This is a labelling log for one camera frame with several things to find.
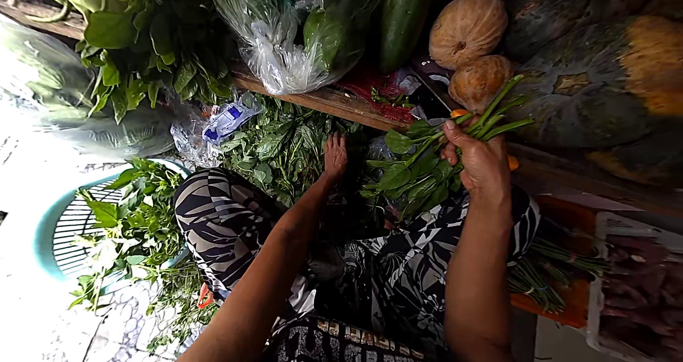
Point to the person's left hand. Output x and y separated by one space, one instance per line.
335 159

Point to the person's right hand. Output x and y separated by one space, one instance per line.
483 162

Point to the person's right fingers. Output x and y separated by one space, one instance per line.
450 154

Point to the person's left fingers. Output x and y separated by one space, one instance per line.
336 140

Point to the person's right thumb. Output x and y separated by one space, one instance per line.
456 134

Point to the bunch of long-stemmed greens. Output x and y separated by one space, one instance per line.
421 175

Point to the person's right forearm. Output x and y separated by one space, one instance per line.
478 276

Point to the person's left forearm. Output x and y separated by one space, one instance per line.
269 268

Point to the wooden shelf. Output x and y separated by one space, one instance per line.
320 104

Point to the pile of leafy greens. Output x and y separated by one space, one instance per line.
288 143

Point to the small round tan pumpkin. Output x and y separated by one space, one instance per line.
478 81

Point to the red mesh bag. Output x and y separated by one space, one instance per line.
373 92

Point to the knotted clear plastic bag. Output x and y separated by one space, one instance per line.
277 63

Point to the tan ribbed pumpkin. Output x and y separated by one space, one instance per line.
469 28

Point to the blue and white plastic bag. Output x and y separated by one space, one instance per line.
229 119

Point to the long dark green gourd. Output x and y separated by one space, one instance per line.
404 23

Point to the person's legs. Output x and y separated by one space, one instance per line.
216 207

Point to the large dark green pumpkin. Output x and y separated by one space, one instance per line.
592 105

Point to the crumpled clear plastic bag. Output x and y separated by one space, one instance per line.
187 140

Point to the dark mottled pumpkin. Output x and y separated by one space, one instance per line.
547 9

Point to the bundles of thin green stalks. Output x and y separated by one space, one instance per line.
544 276

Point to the dark green orange-patched pumpkin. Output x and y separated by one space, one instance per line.
635 162

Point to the orange tray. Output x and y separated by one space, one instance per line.
576 298

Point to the person's body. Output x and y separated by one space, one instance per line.
341 343

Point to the red plastic piece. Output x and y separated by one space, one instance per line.
205 296

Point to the bundle of broad-leaved greens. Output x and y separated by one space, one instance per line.
160 36

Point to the heap of bright green leaves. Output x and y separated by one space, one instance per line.
141 212

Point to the white plastic crate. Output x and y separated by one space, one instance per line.
593 319

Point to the heap of thin feathery greens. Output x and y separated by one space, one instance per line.
184 300

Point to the pile of purple-brown produce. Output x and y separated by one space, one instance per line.
640 292

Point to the large clear bag of vegetables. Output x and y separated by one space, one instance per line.
53 89

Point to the turquoise plastic basket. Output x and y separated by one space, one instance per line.
50 228

